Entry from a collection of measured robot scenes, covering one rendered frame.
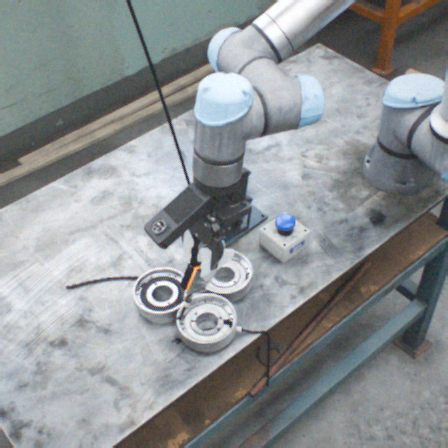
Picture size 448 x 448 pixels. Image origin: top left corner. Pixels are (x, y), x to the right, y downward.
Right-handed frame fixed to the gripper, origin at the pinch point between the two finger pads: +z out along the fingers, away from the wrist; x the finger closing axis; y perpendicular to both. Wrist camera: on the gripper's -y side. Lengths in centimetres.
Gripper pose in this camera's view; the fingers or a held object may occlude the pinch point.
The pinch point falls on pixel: (197, 271)
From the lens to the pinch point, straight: 111.1
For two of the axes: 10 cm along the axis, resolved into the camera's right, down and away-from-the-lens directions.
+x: -6.3, -5.6, 5.4
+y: 7.7, -3.7, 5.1
